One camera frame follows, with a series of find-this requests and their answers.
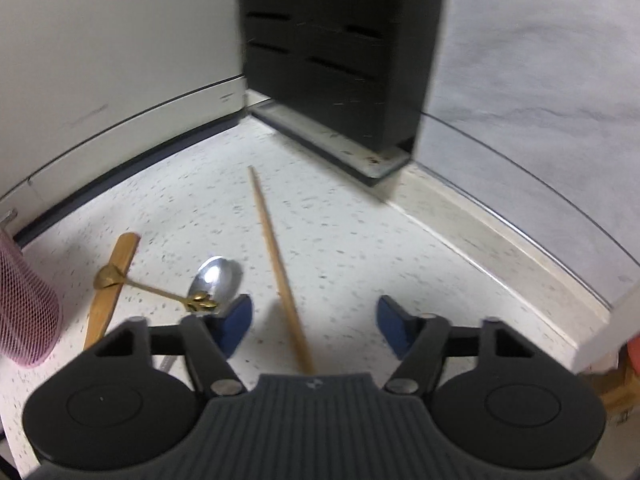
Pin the small gold spoon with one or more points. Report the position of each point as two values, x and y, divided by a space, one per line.
107 277

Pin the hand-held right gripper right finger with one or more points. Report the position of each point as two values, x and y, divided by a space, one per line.
392 327

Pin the white cabinet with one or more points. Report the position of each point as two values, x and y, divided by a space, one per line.
615 330

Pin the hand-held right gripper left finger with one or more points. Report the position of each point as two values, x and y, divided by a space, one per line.
235 322

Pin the wooden spatula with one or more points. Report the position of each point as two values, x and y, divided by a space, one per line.
125 255

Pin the pink mesh utensil basket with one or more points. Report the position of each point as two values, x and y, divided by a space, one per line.
25 310

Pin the white countertop appliance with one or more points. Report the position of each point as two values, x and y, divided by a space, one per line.
125 60

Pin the brown cardboard box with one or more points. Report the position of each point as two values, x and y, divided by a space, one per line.
615 395

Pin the silver spoon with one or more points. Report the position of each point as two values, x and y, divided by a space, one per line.
215 280

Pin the black knife block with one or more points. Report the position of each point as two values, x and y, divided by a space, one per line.
325 60

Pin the orange object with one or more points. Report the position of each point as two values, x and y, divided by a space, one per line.
634 352

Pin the wooden chopstick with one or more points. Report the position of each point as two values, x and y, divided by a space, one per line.
272 245

